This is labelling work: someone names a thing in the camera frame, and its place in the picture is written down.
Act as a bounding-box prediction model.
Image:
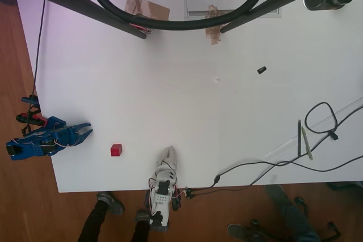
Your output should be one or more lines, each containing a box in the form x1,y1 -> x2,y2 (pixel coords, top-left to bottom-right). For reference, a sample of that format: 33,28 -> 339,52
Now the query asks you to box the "red cube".
110,143 -> 123,158

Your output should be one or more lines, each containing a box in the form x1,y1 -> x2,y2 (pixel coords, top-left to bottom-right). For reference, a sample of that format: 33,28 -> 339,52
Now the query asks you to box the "red and black table clamp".
16,113 -> 48,127

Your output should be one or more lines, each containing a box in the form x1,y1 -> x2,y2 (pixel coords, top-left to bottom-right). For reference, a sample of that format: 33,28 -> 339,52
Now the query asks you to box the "grey sneaker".
96,192 -> 125,216
133,209 -> 151,223

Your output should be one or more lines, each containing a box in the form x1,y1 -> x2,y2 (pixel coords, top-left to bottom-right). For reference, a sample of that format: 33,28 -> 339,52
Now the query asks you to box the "blue table clamp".
21,94 -> 40,105

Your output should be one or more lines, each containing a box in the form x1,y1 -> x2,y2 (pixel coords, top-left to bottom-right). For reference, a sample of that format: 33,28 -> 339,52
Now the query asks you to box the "dark skate shoe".
264,184 -> 294,218
227,223 -> 275,242

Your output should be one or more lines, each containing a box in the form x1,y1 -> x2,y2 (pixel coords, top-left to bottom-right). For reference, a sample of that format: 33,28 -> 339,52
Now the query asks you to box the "black pen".
297,119 -> 302,158

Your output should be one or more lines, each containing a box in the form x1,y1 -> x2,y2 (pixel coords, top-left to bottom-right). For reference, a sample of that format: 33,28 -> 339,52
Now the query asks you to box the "crumpled brown tape piece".
204,5 -> 228,45

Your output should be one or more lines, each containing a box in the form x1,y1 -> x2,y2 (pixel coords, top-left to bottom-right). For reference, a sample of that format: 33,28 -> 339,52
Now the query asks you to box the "green pencil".
301,126 -> 314,161

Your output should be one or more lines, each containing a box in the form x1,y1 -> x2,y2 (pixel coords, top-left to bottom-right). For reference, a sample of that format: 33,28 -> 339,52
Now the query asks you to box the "wide brown tape piece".
124,0 -> 171,22

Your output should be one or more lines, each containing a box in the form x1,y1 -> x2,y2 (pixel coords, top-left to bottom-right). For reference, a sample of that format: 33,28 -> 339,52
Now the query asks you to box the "blue jeans leg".
282,204 -> 322,242

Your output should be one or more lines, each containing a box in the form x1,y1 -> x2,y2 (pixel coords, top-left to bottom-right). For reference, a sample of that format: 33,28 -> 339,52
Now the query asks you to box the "clear plastic ruler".
264,97 -> 363,164

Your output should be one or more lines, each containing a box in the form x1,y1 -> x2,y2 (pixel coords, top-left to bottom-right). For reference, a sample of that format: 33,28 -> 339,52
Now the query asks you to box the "black chair base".
250,196 -> 343,242

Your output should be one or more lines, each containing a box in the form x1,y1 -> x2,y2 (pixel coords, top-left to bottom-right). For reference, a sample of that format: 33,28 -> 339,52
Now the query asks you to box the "black cable with inline box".
185,155 -> 363,194

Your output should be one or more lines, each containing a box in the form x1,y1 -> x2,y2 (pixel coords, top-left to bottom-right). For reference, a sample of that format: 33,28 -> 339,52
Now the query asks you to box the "thin black cable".
31,0 -> 47,99

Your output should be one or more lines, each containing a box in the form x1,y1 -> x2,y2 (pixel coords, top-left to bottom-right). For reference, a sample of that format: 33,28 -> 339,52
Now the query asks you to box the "red white wire bundle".
129,22 -> 154,35

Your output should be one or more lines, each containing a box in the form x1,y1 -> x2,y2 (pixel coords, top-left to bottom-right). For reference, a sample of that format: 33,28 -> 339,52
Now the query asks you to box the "thick black hose loop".
82,0 -> 275,31

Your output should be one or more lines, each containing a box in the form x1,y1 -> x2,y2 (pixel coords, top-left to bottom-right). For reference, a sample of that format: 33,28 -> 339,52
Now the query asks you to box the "black looped cable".
195,101 -> 363,198

